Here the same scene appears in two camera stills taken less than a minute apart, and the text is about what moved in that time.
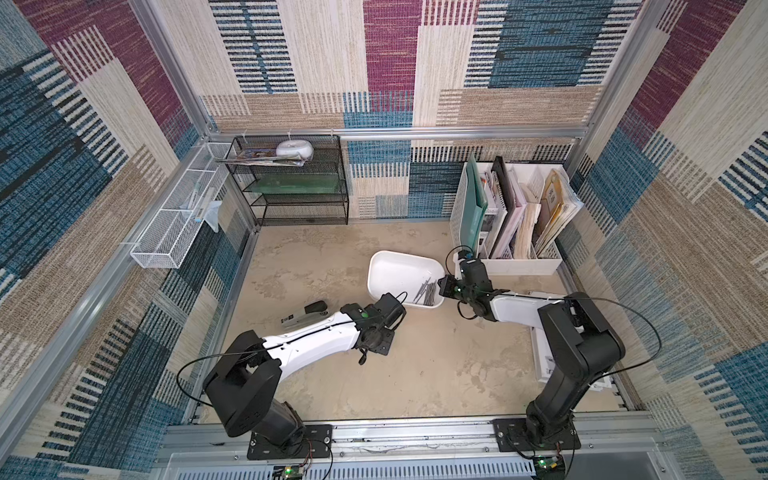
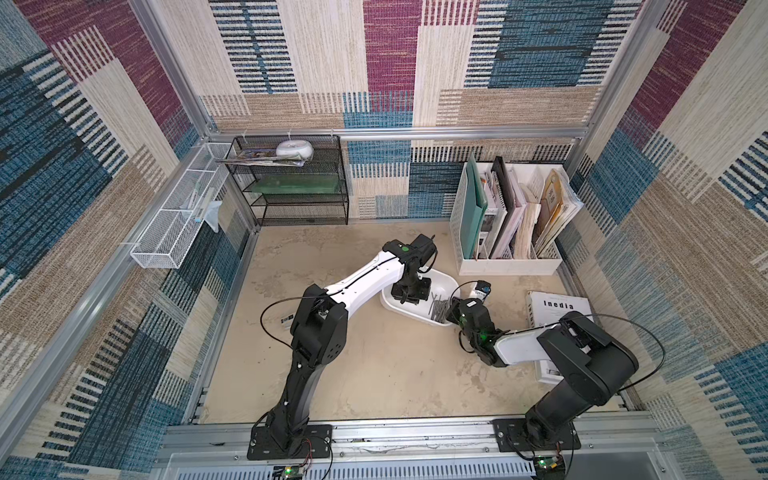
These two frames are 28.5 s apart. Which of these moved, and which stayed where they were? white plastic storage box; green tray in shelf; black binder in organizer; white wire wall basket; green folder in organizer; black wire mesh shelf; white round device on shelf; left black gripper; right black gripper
Moved: right black gripper; left black gripper; white plastic storage box
Stayed: green folder in organizer; green tray in shelf; white round device on shelf; black wire mesh shelf; black binder in organizer; white wire wall basket
